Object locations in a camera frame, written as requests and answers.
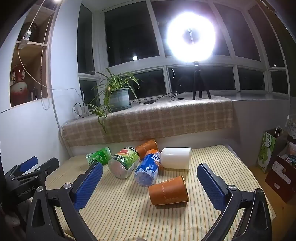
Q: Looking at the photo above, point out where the striped yellow tablecloth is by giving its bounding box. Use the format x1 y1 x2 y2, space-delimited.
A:
43 144 277 241

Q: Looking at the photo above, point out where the white cable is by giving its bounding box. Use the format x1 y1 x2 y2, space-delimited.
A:
17 0 84 98

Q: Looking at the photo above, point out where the black power cable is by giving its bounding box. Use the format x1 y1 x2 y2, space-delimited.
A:
129 91 193 105

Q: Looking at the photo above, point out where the black tripod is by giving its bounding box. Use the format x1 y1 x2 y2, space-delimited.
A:
192 61 211 100

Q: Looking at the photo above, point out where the orange paper cup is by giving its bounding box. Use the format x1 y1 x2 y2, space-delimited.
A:
135 139 159 158
149 175 189 206

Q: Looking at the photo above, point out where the white cup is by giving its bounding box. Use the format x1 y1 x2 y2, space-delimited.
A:
160 147 192 171

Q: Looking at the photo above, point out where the red ceramic figurine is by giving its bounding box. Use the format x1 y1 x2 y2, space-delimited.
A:
10 64 28 107

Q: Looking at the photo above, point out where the white power strip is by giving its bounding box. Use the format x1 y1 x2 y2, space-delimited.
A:
74 91 90 120

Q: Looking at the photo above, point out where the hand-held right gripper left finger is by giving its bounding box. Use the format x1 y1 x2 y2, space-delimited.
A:
25 162 103 241

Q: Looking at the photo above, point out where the ring light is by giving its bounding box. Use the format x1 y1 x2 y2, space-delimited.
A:
167 11 216 62

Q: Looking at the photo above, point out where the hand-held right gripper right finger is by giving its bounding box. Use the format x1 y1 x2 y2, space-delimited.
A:
197 163 273 241

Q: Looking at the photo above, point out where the white framed window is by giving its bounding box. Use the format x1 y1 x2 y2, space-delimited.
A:
77 0 290 99

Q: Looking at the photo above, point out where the green paper bag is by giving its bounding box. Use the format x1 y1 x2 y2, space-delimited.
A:
257 127 289 174

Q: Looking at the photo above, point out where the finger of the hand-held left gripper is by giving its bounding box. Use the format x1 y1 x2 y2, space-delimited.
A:
4 156 39 180
11 158 60 186

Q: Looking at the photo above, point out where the spider plant in grey pot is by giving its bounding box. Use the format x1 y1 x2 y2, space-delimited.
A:
85 68 142 133

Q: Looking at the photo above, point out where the green label clear bottle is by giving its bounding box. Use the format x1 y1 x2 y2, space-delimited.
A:
108 147 140 179

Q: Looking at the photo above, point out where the wooden shelf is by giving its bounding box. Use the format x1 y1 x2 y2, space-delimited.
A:
9 3 59 108

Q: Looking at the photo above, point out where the plaid beige cloth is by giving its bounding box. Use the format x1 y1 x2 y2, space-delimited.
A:
60 95 234 147

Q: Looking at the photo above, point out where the blue label clear bottle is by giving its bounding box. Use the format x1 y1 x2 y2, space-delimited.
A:
134 149 162 187

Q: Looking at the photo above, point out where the small green bottle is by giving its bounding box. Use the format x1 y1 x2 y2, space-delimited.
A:
85 146 112 167

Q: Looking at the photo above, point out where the beaded blind cord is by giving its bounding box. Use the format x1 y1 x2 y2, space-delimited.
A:
38 5 57 110

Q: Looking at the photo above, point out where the white clip holder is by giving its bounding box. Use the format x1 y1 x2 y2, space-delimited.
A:
17 29 38 49

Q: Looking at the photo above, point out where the dark red box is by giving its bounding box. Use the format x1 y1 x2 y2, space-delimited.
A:
265 155 296 204

